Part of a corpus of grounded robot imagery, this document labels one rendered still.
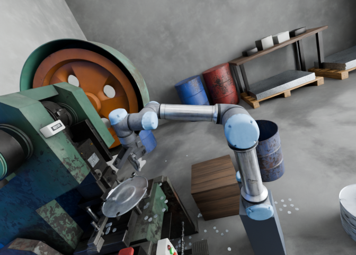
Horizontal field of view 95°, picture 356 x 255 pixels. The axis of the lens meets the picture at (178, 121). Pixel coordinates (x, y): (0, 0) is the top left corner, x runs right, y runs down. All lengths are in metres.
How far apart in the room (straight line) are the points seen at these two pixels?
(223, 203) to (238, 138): 1.01
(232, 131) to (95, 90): 0.96
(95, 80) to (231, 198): 1.37
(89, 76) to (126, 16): 3.13
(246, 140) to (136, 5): 3.92
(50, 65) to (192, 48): 3.15
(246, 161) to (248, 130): 0.15
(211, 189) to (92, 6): 4.19
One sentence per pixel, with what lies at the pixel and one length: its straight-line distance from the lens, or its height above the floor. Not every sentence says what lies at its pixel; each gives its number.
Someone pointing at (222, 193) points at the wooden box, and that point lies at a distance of 1.50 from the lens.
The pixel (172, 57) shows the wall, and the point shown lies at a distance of 4.04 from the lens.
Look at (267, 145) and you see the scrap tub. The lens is 1.61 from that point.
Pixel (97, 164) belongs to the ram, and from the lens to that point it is 1.04.
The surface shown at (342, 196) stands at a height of 0.23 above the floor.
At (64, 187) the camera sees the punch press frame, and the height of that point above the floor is 1.07.
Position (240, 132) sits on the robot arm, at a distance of 0.63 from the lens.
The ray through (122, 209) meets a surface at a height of 0.78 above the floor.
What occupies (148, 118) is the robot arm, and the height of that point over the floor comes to 1.20.
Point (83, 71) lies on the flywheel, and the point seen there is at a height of 1.53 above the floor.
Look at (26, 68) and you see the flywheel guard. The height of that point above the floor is 1.68.
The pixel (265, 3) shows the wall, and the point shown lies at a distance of 4.46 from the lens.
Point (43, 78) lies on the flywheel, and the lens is 1.41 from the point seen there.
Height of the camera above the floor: 1.36
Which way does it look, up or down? 19 degrees down
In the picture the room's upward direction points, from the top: 24 degrees counter-clockwise
